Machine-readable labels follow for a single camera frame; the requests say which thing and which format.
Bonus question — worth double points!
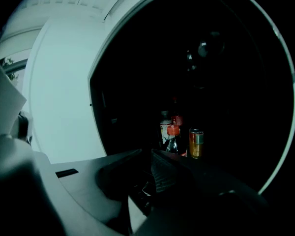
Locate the white labelled bottle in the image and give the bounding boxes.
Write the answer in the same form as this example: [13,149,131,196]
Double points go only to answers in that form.
[159,110,173,146]

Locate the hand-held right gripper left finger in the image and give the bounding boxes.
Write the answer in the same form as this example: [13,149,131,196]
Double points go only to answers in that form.
[50,148,145,230]

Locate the window with dark frame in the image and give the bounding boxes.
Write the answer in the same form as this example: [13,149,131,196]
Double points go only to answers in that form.
[0,55,28,89]

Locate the orange drink can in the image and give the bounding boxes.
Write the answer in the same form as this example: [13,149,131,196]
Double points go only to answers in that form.
[188,128,205,160]

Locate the black fridge cabinet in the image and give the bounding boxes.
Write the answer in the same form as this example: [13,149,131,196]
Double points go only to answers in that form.
[88,0,295,196]

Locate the dark cola bottle red cap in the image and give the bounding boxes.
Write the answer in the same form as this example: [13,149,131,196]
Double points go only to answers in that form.
[165,123,188,157]

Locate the dark bottle with red label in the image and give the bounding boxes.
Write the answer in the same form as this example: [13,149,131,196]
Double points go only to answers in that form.
[171,96,184,130]

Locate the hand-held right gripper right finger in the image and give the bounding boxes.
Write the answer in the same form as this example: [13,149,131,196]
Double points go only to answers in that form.
[135,148,271,236]

